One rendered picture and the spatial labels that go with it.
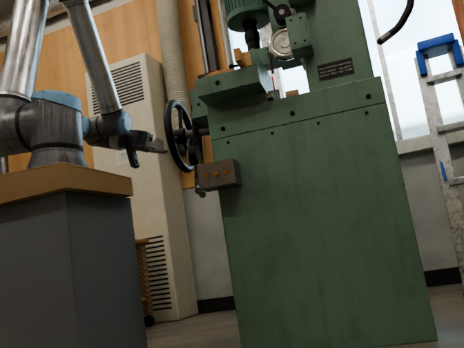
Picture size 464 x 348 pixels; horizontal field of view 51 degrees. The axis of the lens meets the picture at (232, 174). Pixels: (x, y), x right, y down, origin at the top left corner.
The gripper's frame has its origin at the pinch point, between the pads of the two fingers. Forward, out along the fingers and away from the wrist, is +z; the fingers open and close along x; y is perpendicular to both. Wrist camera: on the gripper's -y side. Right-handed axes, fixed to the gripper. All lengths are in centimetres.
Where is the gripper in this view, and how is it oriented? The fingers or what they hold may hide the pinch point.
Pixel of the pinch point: (164, 152)
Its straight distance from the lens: 207.0
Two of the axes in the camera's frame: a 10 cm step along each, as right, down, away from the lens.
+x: 2.6, 1.4, 9.6
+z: 9.4, 1.7, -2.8
